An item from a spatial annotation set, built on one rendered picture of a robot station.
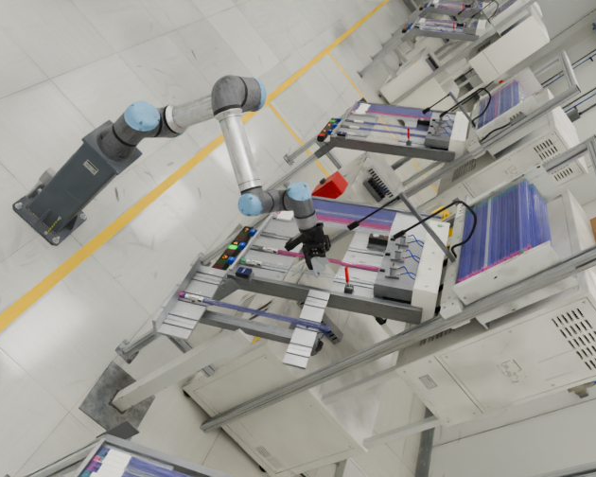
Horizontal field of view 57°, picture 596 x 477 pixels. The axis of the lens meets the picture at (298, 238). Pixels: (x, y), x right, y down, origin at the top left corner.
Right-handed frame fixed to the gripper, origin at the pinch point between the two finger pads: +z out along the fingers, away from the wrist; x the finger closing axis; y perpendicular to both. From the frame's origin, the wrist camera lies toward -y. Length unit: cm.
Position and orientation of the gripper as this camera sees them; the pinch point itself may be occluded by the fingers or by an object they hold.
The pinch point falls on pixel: (315, 273)
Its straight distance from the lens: 203.6
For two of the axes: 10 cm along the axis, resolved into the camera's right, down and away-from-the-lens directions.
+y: 9.2, -0.6, -3.9
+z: 2.5, 8.6, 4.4
